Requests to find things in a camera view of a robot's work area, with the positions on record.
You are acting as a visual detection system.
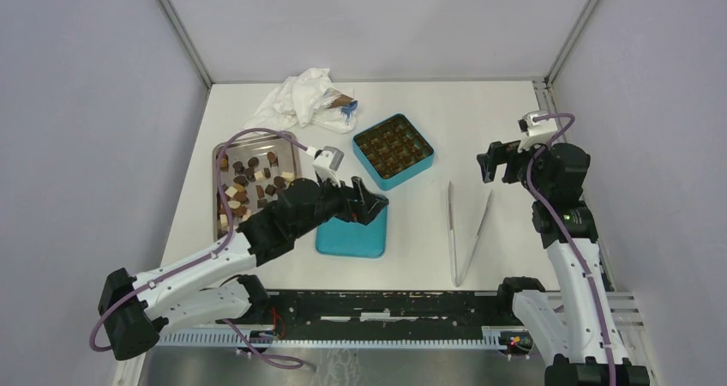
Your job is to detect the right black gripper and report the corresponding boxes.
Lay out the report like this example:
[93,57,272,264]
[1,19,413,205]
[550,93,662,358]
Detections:
[477,135,552,200]

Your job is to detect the metal serving tongs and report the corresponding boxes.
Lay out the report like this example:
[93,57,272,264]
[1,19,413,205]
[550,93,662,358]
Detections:
[446,181,493,288]

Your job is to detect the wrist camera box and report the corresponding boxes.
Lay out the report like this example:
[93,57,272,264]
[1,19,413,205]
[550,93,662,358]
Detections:
[517,111,558,153]
[313,146,345,187]

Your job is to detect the teal chocolate box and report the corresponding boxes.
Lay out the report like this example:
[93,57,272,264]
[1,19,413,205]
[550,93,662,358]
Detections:
[352,113,435,191]

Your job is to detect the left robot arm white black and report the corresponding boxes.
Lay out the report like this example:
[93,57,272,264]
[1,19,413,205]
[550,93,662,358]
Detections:
[88,177,389,361]

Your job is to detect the brown blue wrapper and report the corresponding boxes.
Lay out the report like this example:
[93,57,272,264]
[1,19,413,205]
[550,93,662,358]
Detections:
[323,88,358,118]

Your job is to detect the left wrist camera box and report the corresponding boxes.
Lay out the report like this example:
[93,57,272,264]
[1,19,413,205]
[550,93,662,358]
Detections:
[313,146,345,187]

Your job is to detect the stainless steel tray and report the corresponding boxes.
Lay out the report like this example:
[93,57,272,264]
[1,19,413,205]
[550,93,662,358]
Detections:
[213,131,302,239]

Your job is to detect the white chocolate square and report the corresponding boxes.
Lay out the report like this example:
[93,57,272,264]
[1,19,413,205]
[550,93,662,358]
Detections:
[280,172,296,183]

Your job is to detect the white crumpled cloth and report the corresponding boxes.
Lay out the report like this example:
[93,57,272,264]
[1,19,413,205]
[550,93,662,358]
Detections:
[243,68,357,134]

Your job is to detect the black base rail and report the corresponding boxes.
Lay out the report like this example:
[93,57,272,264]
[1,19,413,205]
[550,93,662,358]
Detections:
[268,290,522,341]

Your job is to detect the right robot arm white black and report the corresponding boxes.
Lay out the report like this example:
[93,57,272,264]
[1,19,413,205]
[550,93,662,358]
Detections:
[477,141,651,385]

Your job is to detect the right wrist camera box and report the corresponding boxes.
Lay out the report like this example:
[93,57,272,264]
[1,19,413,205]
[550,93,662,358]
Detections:
[517,111,558,153]

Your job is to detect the teal box lid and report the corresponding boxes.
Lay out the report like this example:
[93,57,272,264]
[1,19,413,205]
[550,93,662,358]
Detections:
[315,208,388,258]

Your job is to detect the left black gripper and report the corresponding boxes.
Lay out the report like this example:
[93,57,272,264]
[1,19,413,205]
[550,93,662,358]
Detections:
[292,171,388,239]

